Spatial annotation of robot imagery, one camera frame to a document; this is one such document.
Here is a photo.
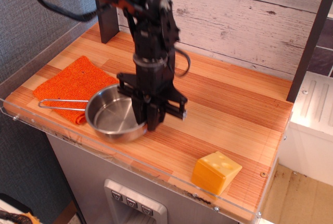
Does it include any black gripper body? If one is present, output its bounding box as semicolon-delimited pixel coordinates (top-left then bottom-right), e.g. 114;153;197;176
117;59;188;119

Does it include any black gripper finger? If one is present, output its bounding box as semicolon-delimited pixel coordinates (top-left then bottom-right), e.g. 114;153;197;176
131;95;147;125
147;103;166;131

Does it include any silver pot with wire handle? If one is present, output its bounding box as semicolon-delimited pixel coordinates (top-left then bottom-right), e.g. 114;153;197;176
38;84;148;143

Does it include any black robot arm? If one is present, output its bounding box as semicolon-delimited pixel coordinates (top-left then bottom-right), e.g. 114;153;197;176
99;0;187;131

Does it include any orange cloth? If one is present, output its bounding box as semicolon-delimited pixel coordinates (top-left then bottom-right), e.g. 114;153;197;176
33;56;118;125

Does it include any yellow toy cheese wedge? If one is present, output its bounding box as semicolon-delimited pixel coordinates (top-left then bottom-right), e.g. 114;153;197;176
191;151;242;195

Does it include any silver dispenser panel with buttons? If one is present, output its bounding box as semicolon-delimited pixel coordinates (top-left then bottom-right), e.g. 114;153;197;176
104;179;168;223

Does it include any clear acrylic table guard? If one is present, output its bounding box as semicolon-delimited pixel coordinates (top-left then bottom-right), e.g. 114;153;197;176
5;10;299;222

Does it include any orange black object bottom left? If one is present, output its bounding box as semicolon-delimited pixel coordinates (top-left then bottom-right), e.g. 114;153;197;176
1;210;40;224

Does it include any dark left shelf post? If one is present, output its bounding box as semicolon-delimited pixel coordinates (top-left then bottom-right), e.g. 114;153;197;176
96;0;119;44

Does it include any dark shelf post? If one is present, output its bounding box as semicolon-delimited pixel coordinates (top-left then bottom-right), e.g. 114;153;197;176
286;0;332;103
96;0;119;44

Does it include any dark right shelf post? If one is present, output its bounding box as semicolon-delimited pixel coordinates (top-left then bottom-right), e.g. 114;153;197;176
286;0;332;103

